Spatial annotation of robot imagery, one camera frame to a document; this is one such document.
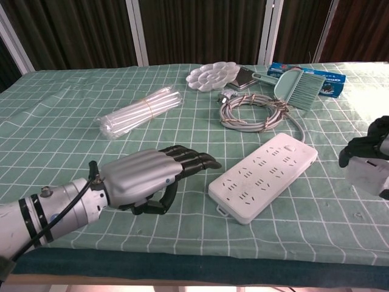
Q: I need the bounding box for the black grey left robot hand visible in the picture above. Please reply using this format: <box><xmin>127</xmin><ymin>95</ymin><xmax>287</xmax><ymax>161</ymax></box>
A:
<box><xmin>99</xmin><ymin>145</ymin><xmax>222</xmax><ymax>216</ymax></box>

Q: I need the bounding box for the black grey right robot hand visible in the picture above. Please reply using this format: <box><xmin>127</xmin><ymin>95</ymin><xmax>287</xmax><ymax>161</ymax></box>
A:
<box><xmin>339</xmin><ymin>115</ymin><xmax>389</xmax><ymax>169</ymax></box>

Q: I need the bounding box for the white multi-socket power strip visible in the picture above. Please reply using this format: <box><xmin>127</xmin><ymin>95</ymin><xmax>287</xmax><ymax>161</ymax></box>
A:
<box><xmin>208</xmin><ymin>132</ymin><xmax>319</xmax><ymax>226</ymax></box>

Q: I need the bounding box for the pack of clear straws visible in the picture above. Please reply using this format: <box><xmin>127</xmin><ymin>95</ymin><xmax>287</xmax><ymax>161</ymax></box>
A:
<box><xmin>94</xmin><ymin>86</ymin><xmax>185</xmax><ymax>142</ymax></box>

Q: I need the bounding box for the blue toothpaste box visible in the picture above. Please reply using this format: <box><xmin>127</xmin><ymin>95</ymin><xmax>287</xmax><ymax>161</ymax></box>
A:
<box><xmin>267</xmin><ymin>62</ymin><xmax>347</xmax><ymax>99</ymax></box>

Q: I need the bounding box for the green checked tablecloth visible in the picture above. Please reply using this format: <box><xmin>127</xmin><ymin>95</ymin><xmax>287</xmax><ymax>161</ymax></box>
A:
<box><xmin>0</xmin><ymin>61</ymin><xmax>389</xmax><ymax>267</ymax></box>

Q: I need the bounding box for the green dustpan with brush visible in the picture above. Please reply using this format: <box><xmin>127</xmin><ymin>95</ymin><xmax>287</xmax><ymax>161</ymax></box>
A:
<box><xmin>284</xmin><ymin>72</ymin><xmax>327</xmax><ymax>111</ymax></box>

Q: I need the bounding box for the mint green mini dustpan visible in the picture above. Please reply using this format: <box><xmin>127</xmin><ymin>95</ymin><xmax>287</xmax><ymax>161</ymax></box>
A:
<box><xmin>251</xmin><ymin>70</ymin><xmax>302</xmax><ymax>102</ymax></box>

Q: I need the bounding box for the dark teal under mat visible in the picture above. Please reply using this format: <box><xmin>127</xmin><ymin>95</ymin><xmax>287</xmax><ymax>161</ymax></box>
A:
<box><xmin>12</xmin><ymin>246</ymin><xmax>389</xmax><ymax>283</ymax></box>

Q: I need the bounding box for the white flower paint palette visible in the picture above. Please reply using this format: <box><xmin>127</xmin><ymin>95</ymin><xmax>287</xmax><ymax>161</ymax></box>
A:
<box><xmin>185</xmin><ymin>61</ymin><xmax>241</xmax><ymax>92</ymax></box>

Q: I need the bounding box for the dark brown curtain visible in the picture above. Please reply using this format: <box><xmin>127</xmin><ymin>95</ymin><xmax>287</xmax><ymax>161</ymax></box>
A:
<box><xmin>0</xmin><ymin>0</ymin><xmax>389</xmax><ymax>92</ymax></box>

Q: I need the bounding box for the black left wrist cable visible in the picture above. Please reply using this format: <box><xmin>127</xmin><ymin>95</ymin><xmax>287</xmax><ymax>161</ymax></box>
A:
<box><xmin>10</xmin><ymin>160</ymin><xmax>102</xmax><ymax>263</ymax></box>

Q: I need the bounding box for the white cable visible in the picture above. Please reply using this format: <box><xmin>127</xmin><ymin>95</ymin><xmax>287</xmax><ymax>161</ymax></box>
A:
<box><xmin>216</xmin><ymin>92</ymin><xmax>306</xmax><ymax>142</ymax></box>

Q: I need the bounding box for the white frame post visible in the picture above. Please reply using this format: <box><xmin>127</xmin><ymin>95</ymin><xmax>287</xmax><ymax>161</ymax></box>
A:
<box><xmin>125</xmin><ymin>0</ymin><xmax>150</xmax><ymax>66</ymax></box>
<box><xmin>0</xmin><ymin>13</ymin><xmax>35</xmax><ymax>74</ymax></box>
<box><xmin>256</xmin><ymin>0</ymin><xmax>286</xmax><ymax>66</ymax></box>
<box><xmin>312</xmin><ymin>0</ymin><xmax>340</xmax><ymax>64</ymax></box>

